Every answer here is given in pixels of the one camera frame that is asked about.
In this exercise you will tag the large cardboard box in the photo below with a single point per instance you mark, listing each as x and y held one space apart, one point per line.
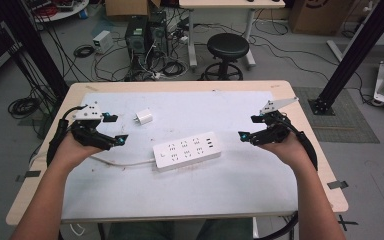
316 16

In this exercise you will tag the white power supply box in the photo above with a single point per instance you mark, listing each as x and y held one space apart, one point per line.
101 41

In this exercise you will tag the black computer tower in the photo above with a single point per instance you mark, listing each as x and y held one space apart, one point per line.
136 40
158 33

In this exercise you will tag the white charger plug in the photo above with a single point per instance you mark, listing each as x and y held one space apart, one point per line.
145 117

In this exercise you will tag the grey floor mat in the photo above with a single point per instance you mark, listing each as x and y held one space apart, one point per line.
346 123

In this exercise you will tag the white desk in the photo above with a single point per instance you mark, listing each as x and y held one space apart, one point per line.
230 3

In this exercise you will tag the grey tape piece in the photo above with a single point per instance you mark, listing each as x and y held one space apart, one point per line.
30 174
337 184

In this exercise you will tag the small cardboard box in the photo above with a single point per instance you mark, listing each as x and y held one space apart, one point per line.
126 6

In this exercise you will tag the person's right hand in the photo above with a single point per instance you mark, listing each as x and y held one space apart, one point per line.
288 151

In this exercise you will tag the white table mat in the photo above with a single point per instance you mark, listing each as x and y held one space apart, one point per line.
180 193

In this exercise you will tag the black round stool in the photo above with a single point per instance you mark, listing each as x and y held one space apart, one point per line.
228 45

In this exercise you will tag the white power strip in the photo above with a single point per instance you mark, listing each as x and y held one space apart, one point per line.
186 151

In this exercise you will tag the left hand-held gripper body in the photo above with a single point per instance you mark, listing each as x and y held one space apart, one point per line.
85 131

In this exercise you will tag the person's left hand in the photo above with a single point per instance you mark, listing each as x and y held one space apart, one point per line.
70 151

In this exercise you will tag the black metal post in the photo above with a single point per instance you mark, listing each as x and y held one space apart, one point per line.
36 50
356 50

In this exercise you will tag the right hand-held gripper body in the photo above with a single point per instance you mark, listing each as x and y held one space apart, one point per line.
275 131

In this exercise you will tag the round white table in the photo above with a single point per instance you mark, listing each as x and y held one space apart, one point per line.
63 15

